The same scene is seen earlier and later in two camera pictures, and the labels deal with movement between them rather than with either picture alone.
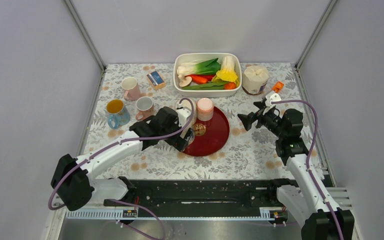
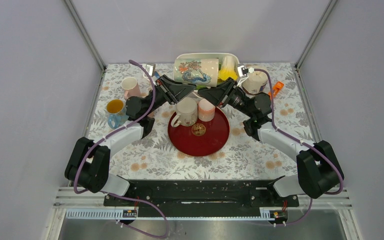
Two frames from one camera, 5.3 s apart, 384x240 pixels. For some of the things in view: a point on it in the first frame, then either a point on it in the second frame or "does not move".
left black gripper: (179, 143) -> (172, 90)
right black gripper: (247, 120) -> (221, 95)
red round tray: (210, 136) does not move
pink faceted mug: (131, 87) does not move
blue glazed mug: (118, 113) does not move
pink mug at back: (205, 109) does not move
